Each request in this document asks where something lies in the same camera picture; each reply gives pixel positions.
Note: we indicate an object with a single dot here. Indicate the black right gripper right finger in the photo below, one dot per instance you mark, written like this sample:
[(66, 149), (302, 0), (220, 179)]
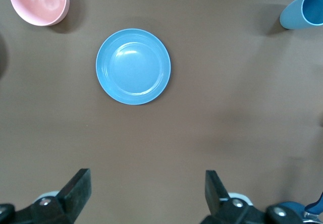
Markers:
[(218, 196)]

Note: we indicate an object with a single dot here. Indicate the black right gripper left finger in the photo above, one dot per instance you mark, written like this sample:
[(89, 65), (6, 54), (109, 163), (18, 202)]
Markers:
[(74, 196)]

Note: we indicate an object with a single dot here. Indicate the blue shallow plate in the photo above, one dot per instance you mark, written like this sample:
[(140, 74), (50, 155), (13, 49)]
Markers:
[(133, 66)]

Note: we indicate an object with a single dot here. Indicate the dark blue saucepan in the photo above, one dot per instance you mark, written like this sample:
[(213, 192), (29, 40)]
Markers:
[(316, 205)]

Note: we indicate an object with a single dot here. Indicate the brown table cloth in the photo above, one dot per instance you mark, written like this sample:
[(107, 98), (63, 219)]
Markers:
[(227, 82)]

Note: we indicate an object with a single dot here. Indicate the pink deep bowl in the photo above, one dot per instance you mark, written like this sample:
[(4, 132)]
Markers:
[(39, 3)]

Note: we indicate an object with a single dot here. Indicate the blue plastic cup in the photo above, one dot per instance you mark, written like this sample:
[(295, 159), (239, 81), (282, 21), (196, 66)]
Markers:
[(297, 12)]

